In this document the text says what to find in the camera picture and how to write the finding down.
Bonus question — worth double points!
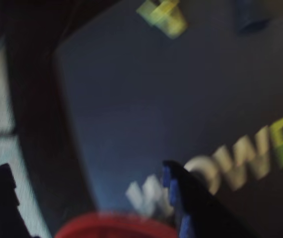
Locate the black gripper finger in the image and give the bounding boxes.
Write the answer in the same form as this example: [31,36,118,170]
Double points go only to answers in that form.
[162,160,256,238]
[0,163,33,238]

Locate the yellow wire clip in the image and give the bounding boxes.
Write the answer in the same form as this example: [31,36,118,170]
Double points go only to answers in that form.
[136,0,189,40]

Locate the black ribbed grip piece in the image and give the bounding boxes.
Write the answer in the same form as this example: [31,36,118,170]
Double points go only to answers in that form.
[233,0,271,34]

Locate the red bowl black outside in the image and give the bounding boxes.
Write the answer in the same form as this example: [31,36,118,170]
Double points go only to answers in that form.
[54,210,179,238]

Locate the grey WOWROBO mat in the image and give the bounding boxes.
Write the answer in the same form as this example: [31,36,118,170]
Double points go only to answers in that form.
[54,0,283,238]

